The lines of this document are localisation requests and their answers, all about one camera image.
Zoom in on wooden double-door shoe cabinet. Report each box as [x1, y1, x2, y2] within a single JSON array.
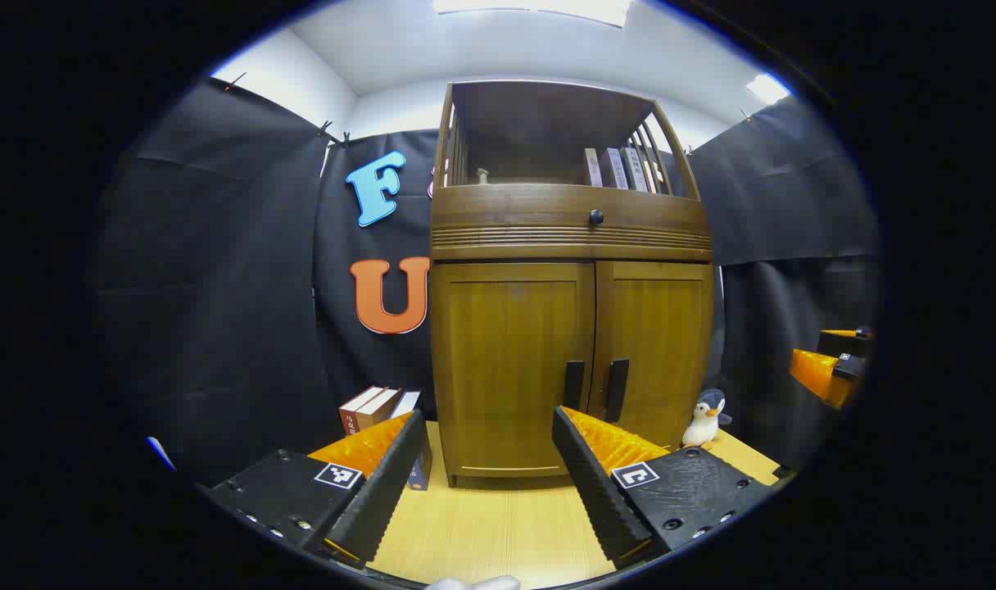
[[428, 79, 716, 490]]

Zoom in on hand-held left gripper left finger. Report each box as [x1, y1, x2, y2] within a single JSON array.
[[206, 408, 433, 570]]

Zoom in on ceiling light panel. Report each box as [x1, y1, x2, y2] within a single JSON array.
[[745, 74, 792, 106], [432, 0, 632, 27]]

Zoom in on wooden drawer with black knob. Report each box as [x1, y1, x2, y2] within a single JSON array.
[[430, 184, 714, 264]]

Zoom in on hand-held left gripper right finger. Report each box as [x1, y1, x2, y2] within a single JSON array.
[[551, 406, 776, 570]]

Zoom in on blue hardcover book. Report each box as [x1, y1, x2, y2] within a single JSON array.
[[390, 391, 434, 492]]

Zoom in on red-brown hardcover book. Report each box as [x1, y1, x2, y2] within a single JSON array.
[[339, 386, 386, 438]]

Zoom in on wooden cabinet door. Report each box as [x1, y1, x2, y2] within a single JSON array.
[[594, 261, 715, 453], [429, 261, 596, 479]]

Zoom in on brown hardcover book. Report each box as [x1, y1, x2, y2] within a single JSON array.
[[355, 388, 405, 433]]

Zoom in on pale spine book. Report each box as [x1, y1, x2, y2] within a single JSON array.
[[600, 147, 630, 191], [621, 147, 651, 194]]

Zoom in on black backdrop cloth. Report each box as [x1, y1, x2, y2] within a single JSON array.
[[88, 78, 882, 486]]

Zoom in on penguin plush toy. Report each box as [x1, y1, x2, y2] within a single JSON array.
[[681, 388, 733, 451]]

